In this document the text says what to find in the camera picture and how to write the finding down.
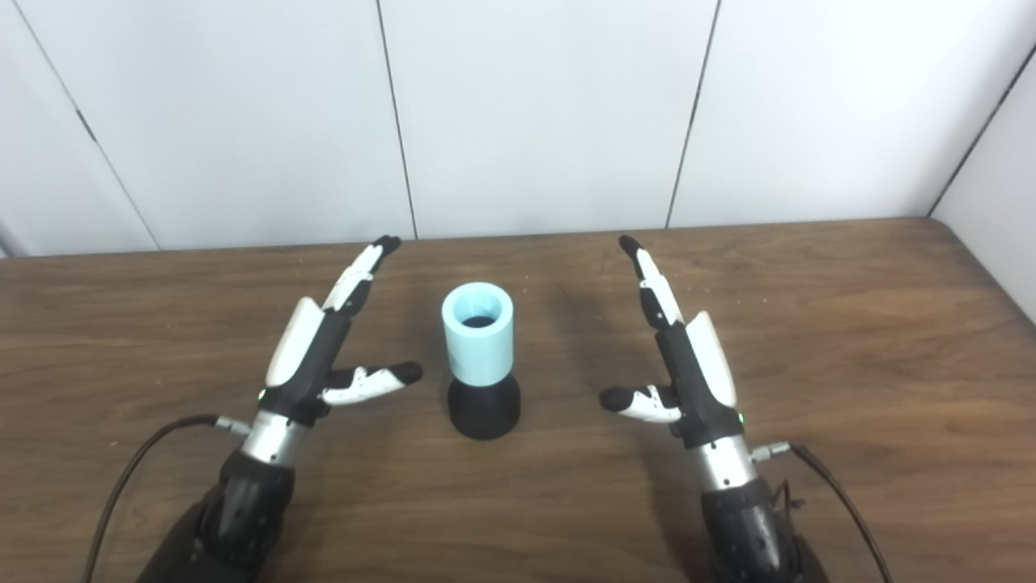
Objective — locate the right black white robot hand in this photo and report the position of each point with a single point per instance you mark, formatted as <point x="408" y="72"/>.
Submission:
<point x="688" y="372"/>

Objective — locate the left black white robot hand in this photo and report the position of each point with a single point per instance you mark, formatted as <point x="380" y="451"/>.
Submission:
<point x="312" y="356"/>

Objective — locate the black funnel-shaped nozzle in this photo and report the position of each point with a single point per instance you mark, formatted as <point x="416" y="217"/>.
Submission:
<point x="484" y="409"/>

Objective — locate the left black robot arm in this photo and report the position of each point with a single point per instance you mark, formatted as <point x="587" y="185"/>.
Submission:
<point x="235" y="510"/>

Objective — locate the white wall corner post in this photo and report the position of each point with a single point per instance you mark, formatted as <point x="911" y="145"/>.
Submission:
<point x="6" y="243"/>

